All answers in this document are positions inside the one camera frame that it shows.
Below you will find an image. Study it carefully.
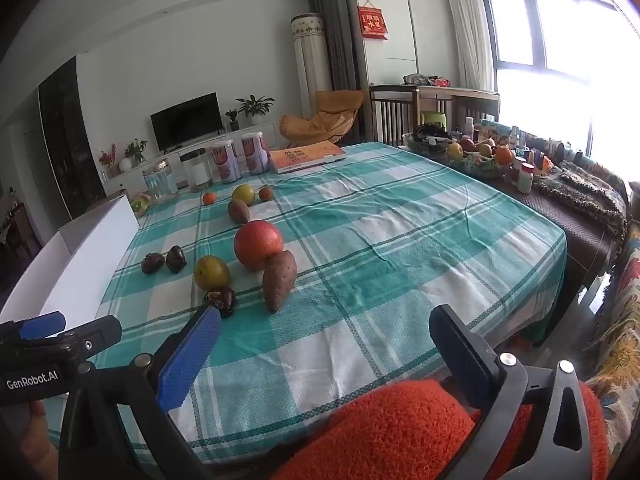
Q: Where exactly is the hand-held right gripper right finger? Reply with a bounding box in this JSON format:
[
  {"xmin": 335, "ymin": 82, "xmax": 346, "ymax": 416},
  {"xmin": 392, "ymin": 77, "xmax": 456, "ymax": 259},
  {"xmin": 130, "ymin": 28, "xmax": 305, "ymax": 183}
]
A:
[{"xmin": 429, "ymin": 304, "xmax": 601, "ymax": 480}]

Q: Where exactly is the white cardboard box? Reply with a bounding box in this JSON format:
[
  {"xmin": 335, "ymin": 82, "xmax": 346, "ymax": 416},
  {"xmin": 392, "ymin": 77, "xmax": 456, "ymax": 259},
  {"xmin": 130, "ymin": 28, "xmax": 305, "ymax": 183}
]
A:
[{"xmin": 0, "ymin": 192, "xmax": 141, "ymax": 333}]

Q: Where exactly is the red wall hanging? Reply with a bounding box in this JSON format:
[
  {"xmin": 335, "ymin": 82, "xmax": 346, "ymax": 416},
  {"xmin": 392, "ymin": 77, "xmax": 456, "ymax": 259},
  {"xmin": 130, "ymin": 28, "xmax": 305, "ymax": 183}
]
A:
[{"xmin": 357, "ymin": 0, "xmax": 390, "ymax": 40}]

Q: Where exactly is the covered standing air conditioner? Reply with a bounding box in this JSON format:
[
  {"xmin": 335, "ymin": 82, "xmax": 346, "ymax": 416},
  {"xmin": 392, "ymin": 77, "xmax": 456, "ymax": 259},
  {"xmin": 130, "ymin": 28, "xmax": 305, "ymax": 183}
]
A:
[{"xmin": 291, "ymin": 13, "xmax": 333, "ymax": 117}]

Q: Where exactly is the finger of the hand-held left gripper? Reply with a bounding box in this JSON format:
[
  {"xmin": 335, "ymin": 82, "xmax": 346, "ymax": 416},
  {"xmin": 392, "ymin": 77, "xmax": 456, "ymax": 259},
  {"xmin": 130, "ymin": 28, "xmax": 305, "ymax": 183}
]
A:
[
  {"xmin": 17, "ymin": 311, "xmax": 67, "ymax": 339},
  {"xmin": 52, "ymin": 316, "xmax": 123, "ymax": 361}
]

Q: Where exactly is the green patterned fruit basket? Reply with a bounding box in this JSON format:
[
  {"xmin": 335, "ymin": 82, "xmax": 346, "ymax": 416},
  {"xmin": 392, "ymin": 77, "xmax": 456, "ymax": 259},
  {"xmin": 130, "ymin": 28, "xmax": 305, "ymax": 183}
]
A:
[{"xmin": 444, "ymin": 141, "xmax": 517, "ymax": 179}]

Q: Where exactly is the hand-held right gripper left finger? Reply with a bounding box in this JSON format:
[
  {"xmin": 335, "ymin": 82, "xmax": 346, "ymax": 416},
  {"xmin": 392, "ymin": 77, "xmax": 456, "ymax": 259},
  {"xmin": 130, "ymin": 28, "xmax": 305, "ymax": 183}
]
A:
[{"xmin": 65, "ymin": 305, "xmax": 223, "ymax": 480}]

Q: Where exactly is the large green potted plant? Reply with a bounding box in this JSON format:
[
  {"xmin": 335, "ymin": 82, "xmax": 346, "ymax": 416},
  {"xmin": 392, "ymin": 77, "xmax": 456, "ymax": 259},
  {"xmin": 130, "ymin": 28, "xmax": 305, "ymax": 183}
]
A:
[{"xmin": 236, "ymin": 95, "xmax": 276, "ymax": 127}]

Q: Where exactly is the orange book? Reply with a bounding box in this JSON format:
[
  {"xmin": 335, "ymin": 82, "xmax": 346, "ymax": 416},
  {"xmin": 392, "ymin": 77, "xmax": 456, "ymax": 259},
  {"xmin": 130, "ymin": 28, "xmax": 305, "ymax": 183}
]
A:
[{"xmin": 268, "ymin": 141, "xmax": 347, "ymax": 175}]

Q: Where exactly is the large red apple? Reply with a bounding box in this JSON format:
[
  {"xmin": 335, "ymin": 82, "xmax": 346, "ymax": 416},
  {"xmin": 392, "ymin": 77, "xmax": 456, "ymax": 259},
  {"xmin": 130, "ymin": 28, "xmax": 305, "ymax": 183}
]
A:
[{"xmin": 234, "ymin": 220, "xmax": 284, "ymax": 272}]

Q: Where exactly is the grey curtain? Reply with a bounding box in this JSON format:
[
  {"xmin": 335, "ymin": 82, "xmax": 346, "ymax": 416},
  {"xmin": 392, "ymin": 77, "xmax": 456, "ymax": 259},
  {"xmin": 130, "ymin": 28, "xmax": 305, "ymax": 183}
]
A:
[{"xmin": 306, "ymin": 0, "xmax": 370, "ymax": 106}]

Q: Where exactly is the large sweet potato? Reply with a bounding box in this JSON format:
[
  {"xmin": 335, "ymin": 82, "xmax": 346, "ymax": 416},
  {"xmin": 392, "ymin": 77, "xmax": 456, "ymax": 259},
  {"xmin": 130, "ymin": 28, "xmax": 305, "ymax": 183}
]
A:
[{"xmin": 262, "ymin": 250, "xmax": 298, "ymax": 315}]

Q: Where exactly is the dark brown bench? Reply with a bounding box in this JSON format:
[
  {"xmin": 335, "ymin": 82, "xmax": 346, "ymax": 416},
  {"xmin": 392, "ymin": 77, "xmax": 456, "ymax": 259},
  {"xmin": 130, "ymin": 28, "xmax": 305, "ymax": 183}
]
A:
[{"xmin": 500, "ymin": 175, "xmax": 621, "ymax": 321}]

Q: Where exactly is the person's left hand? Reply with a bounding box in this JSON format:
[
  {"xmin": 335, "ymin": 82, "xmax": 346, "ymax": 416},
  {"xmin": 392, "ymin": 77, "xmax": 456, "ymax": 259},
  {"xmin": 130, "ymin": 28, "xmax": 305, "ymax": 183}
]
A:
[{"xmin": 27, "ymin": 400, "xmax": 51, "ymax": 441}]

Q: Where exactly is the leafy plant in vase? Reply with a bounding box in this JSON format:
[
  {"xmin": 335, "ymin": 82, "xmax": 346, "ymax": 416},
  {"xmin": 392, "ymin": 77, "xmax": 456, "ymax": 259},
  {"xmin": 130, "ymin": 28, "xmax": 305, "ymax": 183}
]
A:
[{"xmin": 124, "ymin": 139, "xmax": 148, "ymax": 165}]

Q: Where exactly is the clear glass jar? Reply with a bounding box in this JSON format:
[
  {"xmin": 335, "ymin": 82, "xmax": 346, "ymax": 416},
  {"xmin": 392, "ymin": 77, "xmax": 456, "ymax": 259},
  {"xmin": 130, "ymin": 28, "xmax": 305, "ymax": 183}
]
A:
[{"xmin": 142, "ymin": 159, "xmax": 178, "ymax": 204}]

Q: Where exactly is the black television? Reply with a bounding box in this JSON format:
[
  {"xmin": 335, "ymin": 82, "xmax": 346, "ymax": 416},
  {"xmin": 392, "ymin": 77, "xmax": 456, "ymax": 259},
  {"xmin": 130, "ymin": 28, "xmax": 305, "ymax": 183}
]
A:
[{"xmin": 150, "ymin": 92, "xmax": 224, "ymax": 152}]

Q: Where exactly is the clear jar with white label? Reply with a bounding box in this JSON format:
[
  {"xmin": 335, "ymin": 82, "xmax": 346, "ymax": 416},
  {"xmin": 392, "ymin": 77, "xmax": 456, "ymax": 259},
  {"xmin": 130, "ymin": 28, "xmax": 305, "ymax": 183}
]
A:
[{"xmin": 180, "ymin": 150, "xmax": 213, "ymax": 193}]

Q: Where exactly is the black basket of clutter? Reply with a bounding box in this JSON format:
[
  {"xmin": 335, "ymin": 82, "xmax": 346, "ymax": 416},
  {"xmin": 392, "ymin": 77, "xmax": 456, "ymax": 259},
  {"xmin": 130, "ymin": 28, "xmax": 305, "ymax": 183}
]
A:
[{"xmin": 404, "ymin": 124, "xmax": 455, "ymax": 158}]

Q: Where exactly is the pink printed can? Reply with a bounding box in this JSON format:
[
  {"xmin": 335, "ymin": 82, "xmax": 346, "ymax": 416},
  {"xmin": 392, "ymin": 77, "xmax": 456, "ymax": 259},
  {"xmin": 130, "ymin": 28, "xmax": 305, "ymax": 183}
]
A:
[
  {"xmin": 207, "ymin": 140, "xmax": 243, "ymax": 184},
  {"xmin": 241, "ymin": 131, "xmax": 271, "ymax": 176}
]

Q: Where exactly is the wooden chair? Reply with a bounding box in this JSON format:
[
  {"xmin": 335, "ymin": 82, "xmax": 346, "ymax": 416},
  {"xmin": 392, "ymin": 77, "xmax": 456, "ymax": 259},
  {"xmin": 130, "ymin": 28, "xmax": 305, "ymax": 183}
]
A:
[{"xmin": 369, "ymin": 85, "xmax": 422, "ymax": 147}]

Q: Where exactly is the floral sofa cover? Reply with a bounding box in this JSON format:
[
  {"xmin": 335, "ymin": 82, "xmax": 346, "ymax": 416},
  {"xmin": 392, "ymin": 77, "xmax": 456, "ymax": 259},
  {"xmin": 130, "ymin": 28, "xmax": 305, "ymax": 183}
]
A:
[{"xmin": 585, "ymin": 225, "xmax": 640, "ymax": 471}]

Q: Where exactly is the orange fleece clothing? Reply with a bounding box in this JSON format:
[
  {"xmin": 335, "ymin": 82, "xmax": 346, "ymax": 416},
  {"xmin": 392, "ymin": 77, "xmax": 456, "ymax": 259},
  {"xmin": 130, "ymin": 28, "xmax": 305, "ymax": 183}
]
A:
[{"xmin": 270, "ymin": 379, "xmax": 612, "ymax": 480}]

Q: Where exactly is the green plaid tablecloth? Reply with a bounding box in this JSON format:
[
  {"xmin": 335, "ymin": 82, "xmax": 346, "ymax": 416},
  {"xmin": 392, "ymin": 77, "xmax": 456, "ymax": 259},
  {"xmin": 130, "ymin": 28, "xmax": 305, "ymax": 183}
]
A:
[{"xmin": 92, "ymin": 141, "xmax": 568, "ymax": 466}]

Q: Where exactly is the white curtain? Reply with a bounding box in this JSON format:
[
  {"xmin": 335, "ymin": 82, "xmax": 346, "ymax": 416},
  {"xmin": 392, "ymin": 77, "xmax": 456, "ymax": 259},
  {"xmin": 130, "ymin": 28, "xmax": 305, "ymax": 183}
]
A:
[{"xmin": 444, "ymin": 0, "xmax": 497, "ymax": 95}]

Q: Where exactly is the orange lounge chair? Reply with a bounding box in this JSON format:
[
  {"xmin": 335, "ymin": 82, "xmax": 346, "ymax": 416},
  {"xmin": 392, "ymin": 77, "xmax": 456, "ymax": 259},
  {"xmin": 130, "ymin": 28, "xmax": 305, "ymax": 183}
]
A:
[{"xmin": 279, "ymin": 90, "xmax": 366, "ymax": 147}]

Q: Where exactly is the wooden side table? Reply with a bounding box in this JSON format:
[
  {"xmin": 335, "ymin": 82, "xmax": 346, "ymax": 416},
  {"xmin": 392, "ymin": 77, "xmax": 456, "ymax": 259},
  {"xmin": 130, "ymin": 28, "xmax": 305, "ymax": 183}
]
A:
[{"xmin": 415, "ymin": 84, "xmax": 501, "ymax": 126}]

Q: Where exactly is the white television cabinet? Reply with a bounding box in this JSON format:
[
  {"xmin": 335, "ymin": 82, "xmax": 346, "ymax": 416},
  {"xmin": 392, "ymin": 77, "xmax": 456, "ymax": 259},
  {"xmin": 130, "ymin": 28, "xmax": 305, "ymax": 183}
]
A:
[{"xmin": 102, "ymin": 121, "xmax": 287, "ymax": 196}]

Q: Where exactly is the window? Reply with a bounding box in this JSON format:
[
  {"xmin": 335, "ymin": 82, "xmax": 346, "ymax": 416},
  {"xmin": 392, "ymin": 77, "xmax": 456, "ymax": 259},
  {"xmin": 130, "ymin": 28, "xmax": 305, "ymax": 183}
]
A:
[{"xmin": 482, "ymin": 0, "xmax": 640, "ymax": 161}]

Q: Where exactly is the red flower arrangement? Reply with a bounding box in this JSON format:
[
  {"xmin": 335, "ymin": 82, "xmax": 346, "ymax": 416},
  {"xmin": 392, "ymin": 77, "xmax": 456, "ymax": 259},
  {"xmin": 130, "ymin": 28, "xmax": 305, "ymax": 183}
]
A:
[{"xmin": 99, "ymin": 144, "xmax": 117, "ymax": 181}]

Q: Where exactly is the black display cabinet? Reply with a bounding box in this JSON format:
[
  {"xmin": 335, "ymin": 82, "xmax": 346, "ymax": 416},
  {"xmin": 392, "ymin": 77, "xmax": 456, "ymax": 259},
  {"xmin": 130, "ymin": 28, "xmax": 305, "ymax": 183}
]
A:
[{"xmin": 37, "ymin": 56, "xmax": 107, "ymax": 221}]

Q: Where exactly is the brown fringed throw blanket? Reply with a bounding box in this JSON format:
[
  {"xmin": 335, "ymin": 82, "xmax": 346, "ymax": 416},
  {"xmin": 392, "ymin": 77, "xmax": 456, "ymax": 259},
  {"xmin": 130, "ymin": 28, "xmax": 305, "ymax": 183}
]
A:
[{"xmin": 535, "ymin": 160, "xmax": 630, "ymax": 243}]

